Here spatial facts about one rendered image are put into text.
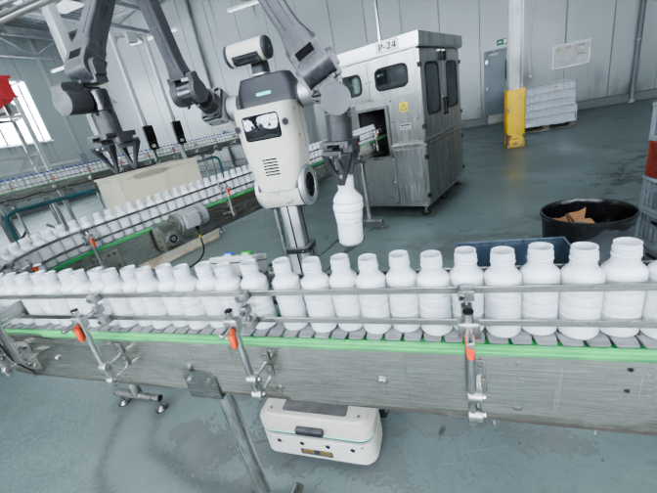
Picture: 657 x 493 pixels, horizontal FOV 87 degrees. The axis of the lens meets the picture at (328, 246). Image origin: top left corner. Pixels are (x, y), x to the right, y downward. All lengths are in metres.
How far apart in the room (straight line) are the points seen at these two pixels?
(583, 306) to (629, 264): 0.09
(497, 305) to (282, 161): 0.89
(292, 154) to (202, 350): 0.73
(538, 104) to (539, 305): 9.35
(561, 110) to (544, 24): 3.53
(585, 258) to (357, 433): 1.15
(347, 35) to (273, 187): 11.85
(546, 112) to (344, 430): 9.20
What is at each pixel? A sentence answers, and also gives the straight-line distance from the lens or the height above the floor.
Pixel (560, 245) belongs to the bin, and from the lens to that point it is 1.28.
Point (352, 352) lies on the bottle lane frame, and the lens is 0.74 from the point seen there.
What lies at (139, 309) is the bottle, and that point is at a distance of 1.04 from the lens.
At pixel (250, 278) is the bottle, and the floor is 1.13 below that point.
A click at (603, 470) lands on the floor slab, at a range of 1.87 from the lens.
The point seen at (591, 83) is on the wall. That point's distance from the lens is 13.25.
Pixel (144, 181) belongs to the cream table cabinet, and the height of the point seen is 1.06.
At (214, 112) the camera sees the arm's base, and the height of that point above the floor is 1.51.
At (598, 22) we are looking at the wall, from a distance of 13.27.
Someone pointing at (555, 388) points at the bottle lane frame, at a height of 0.91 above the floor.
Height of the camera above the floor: 1.44
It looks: 21 degrees down
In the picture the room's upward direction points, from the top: 12 degrees counter-clockwise
